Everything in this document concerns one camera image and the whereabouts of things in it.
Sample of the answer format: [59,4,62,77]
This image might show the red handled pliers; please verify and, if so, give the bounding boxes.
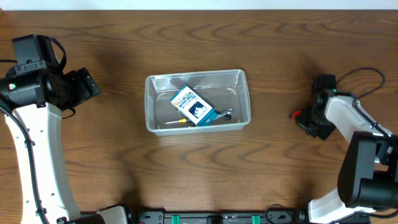
[289,110,302,119]

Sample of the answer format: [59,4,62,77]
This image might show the silver ring wrench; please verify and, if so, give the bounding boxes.
[214,108,233,121]

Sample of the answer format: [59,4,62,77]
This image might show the white blue product box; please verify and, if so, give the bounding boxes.
[170,85,218,126]

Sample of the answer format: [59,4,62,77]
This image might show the yellow black screwdriver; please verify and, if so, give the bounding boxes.
[164,118,190,124]

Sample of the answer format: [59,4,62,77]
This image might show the clear plastic container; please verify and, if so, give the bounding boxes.
[145,69,251,136]

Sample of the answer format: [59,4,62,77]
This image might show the small black claw hammer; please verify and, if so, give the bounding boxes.
[223,114,231,120]

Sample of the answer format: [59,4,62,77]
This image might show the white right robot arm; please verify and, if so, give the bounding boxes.
[290,74,397,223]

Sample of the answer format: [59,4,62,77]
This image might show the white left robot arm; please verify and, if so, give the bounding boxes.
[1,34,129,224]

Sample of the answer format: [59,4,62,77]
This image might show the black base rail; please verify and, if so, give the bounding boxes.
[56,206,371,224]

